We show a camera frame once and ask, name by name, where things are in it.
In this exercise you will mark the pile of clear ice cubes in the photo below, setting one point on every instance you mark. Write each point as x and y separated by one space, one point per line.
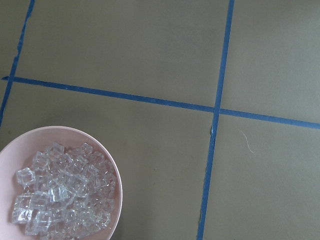
67 194

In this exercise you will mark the pink bowl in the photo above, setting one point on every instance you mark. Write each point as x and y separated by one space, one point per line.
18 154

